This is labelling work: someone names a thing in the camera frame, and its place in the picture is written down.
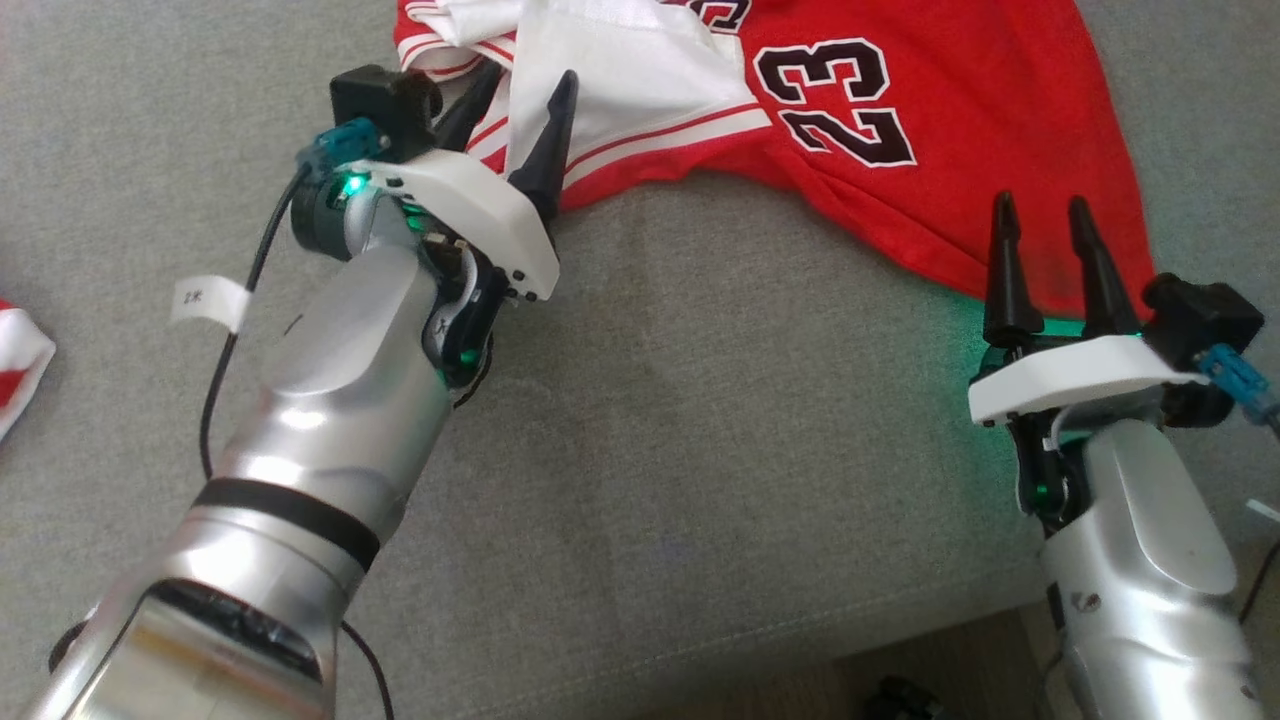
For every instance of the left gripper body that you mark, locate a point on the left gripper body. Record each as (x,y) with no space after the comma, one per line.
(480,210)

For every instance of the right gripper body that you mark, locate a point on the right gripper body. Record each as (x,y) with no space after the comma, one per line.
(1080,375)

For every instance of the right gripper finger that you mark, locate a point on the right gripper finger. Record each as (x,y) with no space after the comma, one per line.
(1105,290)
(1010,290)

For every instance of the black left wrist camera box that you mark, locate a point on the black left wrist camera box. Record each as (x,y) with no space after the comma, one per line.
(380,105)

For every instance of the red number 23 basketball jersey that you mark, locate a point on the red number 23 basketball jersey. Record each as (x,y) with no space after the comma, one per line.
(950,200)

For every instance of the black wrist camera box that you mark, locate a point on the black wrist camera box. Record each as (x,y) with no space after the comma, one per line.
(1200,320)
(380,105)

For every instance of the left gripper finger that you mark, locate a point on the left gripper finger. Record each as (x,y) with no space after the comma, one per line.
(548,160)
(465,115)

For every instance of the red shorts with white band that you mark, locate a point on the red shorts with white band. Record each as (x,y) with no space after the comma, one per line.
(15,360)

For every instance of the grey fabric sofa seat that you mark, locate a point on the grey fabric sofa seat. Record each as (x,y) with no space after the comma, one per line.
(700,450)

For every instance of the blue camera connector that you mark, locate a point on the blue camera connector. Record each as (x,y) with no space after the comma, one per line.
(1235,378)
(340,145)

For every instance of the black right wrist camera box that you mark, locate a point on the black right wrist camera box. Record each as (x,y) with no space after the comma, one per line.
(1200,320)

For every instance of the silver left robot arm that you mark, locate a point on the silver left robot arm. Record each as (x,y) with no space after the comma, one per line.
(330,400)

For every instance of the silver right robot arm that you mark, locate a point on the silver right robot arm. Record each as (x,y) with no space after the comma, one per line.
(1140,560)

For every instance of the blue right camera connector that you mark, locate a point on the blue right camera connector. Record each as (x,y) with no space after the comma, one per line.
(1235,378)

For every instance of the blue left camera connector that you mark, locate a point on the blue left camera connector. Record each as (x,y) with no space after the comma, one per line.
(340,145)

